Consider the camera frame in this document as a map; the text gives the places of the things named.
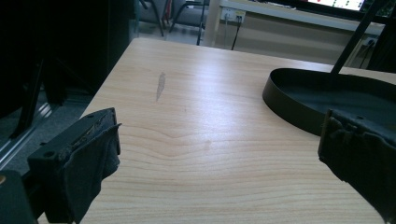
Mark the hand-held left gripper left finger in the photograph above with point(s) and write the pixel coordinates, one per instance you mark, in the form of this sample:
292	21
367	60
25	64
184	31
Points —
77	161

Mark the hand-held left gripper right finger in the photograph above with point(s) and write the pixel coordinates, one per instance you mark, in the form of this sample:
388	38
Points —
361	155

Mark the black oval tray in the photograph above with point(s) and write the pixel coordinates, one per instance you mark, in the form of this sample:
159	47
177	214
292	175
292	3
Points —
327	93

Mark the black curtain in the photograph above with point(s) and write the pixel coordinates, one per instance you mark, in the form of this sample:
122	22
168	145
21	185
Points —
59	46

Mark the black metal stand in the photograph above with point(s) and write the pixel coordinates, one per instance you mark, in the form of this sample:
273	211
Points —
355	34

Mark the monitor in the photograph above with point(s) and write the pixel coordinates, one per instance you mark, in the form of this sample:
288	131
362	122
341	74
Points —
339	4

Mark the white shelf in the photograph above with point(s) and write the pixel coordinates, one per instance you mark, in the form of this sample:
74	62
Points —
299	15

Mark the grey chair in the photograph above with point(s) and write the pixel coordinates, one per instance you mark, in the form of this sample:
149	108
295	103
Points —
183	12

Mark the white wall socket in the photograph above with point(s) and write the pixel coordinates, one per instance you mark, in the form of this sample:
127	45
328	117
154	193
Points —
233	14

